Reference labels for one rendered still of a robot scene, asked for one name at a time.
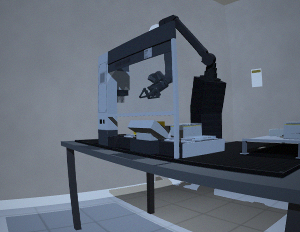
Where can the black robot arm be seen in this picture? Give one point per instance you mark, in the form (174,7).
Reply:
(207,58)

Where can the translucent white well plate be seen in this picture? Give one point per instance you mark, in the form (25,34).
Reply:
(201,138)

